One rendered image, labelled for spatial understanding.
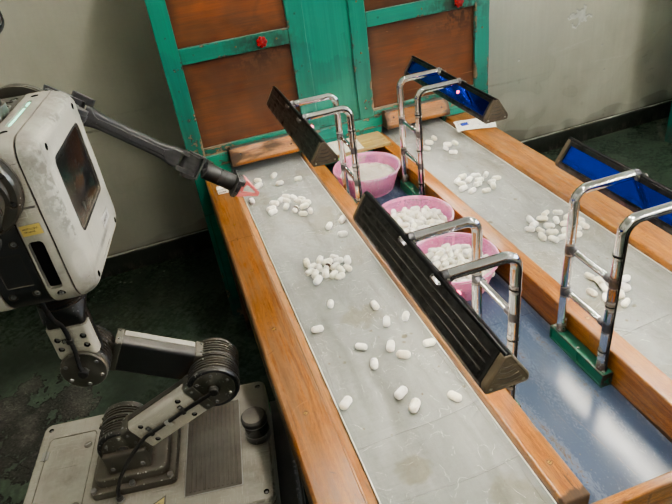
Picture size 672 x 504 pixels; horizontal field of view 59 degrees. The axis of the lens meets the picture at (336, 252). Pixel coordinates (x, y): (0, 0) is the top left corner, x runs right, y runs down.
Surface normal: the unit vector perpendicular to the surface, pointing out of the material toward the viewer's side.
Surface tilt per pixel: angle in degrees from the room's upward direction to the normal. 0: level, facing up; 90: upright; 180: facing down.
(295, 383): 0
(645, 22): 90
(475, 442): 0
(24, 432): 0
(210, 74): 90
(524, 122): 88
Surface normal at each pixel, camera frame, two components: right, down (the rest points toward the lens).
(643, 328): -0.12, -0.83
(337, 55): 0.31, 0.48
